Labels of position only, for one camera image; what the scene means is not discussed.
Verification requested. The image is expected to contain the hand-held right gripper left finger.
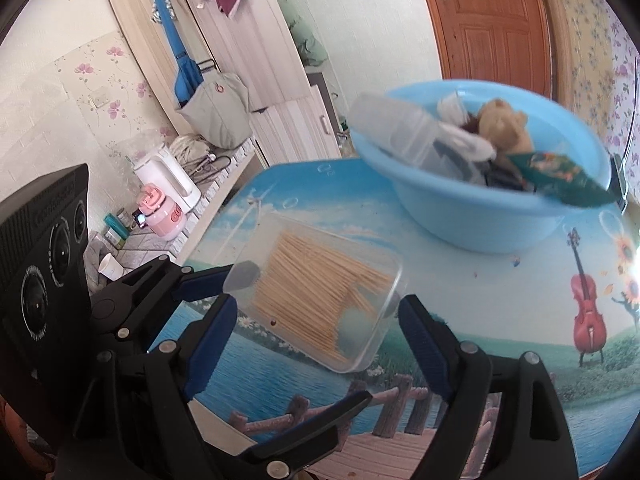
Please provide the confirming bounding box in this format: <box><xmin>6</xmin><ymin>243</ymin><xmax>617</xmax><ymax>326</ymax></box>
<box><xmin>57</xmin><ymin>294</ymin><xmax>251</xmax><ymax>480</ymax></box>

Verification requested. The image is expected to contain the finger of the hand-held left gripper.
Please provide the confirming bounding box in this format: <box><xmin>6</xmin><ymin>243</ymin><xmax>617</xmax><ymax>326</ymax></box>
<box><xmin>235</xmin><ymin>391</ymin><xmax>375</xmax><ymax>480</ymax></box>
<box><xmin>172</xmin><ymin>260</ymin><xmax>261</xmax><ymax>306</ymax></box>

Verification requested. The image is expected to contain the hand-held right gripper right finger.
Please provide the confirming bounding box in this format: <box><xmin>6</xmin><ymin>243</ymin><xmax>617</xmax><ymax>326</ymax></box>
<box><xmin>397</xmin><ymin>294</ymin><xmax>588</xmax><ymax>480</ymax></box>

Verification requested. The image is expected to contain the clear box of toothpicks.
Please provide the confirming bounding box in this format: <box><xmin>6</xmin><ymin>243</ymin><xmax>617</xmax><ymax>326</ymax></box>
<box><xmin>222</xmin><ymin>212</ymin><xmax>403</xmax><ymax>373</ymax></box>

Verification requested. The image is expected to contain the light blue plastic basin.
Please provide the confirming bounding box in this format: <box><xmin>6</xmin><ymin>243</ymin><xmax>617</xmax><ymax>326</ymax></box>
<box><xmin>349</xmin><ymin>79</ymin><xmax>613</xmax><ymax>253</ymax></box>

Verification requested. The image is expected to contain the black packet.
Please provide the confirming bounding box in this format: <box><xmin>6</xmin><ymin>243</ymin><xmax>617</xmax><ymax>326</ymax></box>
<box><xmin>480</xmin><ymin>160</ymin><xmax>531</xmax><ymax>193</ymax></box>

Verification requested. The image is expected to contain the green printed packet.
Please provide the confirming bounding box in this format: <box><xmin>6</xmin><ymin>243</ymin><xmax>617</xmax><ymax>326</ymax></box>
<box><xmin>507</xmin><ymin>151</ymin><xmax>616</xmax><ymax>208</ymax></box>

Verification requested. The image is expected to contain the clear plastic lidded box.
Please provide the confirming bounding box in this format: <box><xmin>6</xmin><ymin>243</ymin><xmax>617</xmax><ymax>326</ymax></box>
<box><xmin>347</xmin><ymin>92</ymin><xmax>451</xmax><ymax>181</ymax></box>

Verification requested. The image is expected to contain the tan plush toy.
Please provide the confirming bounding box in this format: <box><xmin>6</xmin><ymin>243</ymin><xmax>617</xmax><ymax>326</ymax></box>
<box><xmin>472</xmin><ymin>99</ymin><xmax>536</xmax><ymax>156</ymax></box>

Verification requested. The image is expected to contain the landscape printed desktop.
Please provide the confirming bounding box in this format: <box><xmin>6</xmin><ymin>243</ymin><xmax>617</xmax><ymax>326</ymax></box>
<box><xmin>150</xmin><ymin>157</ymin><xmax>640</xmax><ymax>480</ymax></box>

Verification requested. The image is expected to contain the white paper cup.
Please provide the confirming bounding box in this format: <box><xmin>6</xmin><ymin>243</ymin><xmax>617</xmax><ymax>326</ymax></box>
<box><xmin>97</xmin><ymin>254</ymin><xmax>125</xmax><ymax>282</ymax></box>

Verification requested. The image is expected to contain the pink bottle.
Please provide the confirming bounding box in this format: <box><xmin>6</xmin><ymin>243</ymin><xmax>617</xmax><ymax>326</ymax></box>
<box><xmin>137</xmin><ymin>184</ymin><xmax>190</xmax><ymax>241</ymax></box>

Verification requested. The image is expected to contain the teal bottle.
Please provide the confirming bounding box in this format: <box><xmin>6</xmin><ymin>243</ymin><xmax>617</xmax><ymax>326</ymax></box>
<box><xmin>102</xmin><ymin>212</ymin><xmax>132</xmax><ymax>248</ymax></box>

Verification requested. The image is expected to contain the white tiled ledge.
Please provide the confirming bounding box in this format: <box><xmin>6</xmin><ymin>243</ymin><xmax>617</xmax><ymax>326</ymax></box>
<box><xmin>90</xmin><ymin>137</ymin><xmax>271</xmax><ymax>281</ymax></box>

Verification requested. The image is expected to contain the white electric kettle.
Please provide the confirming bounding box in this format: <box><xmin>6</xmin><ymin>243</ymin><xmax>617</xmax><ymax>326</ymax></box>
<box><xmin>132</xmin><ymin>142</ymin><xmax>202</xmax><ymax>216</ymax></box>

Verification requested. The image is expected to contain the grey cloth bag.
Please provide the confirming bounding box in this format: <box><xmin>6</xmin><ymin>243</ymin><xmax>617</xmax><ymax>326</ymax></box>
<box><xmin>175</xmin><ymin>72</ymin><xmax>253</xmax><ymax>150</ymax></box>

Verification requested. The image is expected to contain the blue umbrella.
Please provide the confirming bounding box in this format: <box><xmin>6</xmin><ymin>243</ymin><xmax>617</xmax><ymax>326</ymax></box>
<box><xmin>152</xmin><ymin>0</ymin><xmax>203</xmax><ymax>108</ymax></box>

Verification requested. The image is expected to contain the pale wooden wardrobe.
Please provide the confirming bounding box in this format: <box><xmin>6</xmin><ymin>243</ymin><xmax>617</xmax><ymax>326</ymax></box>
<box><xmin>100</xmin><ymin>0</ymin><xmax>346</xmax><ymax>168</ymax></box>

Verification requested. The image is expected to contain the green jacket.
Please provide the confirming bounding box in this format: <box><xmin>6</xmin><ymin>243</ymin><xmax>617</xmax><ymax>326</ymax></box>
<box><xmin>290</xmin><ymin>22</ymin><xmax>331</xmax><ymax>68</ymax></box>

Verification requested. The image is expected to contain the brown wooden door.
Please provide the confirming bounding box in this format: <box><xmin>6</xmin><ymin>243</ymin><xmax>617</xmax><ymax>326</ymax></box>
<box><xmin>412</xmin><ymin>0</ymin><xmax>556</xmax><ymax>98</ymax></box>

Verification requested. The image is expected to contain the grey long-handled dustpan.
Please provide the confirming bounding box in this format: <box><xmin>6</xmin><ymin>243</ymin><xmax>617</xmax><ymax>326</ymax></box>
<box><xmin>607</xmin><ymin>110</ymin><xmax>640</xmax><ymax>213</ymax></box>

